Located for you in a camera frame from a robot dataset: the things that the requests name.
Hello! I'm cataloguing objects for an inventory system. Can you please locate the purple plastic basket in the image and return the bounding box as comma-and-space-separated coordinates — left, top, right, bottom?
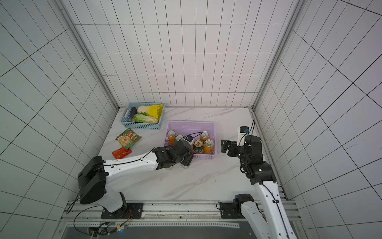
164, 120, 217, 159

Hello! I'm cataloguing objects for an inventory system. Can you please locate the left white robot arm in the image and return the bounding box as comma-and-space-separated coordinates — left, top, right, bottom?
78, 139, 194, 213

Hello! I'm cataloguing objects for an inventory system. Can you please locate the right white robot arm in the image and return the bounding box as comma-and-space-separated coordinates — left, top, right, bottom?
221, 135, 297, 239

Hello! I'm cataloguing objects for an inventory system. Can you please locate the blue plastic basket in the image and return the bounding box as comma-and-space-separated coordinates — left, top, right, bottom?
120, 102, 165, 130

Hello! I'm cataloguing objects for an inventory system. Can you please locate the green brown can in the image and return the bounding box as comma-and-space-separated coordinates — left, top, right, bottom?
193, 139, 204, 154

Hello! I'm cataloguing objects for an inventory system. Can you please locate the green sprite can middle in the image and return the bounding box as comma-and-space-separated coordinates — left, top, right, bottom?
175, 134, 184, 143

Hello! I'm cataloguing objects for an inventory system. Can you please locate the orange fanta can back left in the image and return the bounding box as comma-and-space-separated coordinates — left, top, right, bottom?
167, 129, 177, 146

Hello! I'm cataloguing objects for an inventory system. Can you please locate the orange fanta can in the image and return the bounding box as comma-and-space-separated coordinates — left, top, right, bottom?
167, 129, 177, 146
203, 139, 215, 154
200, 131, 210, 142

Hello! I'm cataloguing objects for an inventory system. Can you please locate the orange fanta can front right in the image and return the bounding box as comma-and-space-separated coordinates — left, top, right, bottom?
203, 139, 215, 154

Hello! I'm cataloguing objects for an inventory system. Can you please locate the orange fanta can back right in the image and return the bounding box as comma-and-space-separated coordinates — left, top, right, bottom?
200, 131, 210, 142

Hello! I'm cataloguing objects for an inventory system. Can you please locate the red snack packet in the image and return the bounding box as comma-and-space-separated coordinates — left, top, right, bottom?
112, 147, 132, 159

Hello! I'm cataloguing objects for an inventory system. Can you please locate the green lettuce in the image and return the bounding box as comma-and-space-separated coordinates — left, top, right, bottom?
134, 113, 159, 124

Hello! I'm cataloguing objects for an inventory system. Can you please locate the yellow napa cabbage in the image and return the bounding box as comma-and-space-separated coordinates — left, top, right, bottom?
137, 104, 164, 119

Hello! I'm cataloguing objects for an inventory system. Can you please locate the dark purple eggplant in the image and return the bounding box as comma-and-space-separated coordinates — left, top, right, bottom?
129, 107, 138, 122

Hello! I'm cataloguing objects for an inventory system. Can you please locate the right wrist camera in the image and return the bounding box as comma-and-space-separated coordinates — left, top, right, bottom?
237, 126, 249, 147

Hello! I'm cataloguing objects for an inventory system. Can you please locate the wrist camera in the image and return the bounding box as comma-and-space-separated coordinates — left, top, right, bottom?
184, 135, 194, 145
237, 126, 249, 147

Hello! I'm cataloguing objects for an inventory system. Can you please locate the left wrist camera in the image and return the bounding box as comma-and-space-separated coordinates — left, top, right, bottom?
184, 135, 194, 145

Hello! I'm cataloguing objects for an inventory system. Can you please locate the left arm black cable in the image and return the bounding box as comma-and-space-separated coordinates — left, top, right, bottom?
67, 131, 204, 237

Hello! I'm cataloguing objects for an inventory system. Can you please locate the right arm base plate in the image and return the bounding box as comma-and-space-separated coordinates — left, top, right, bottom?
216, 194, 255, 219

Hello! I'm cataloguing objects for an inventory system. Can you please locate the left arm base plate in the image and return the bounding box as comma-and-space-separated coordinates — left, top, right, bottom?
100, 203, 144, 220

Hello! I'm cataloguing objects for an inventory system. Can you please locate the aluminium mounting rail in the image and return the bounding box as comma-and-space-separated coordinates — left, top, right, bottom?
61, 200, 302, 229

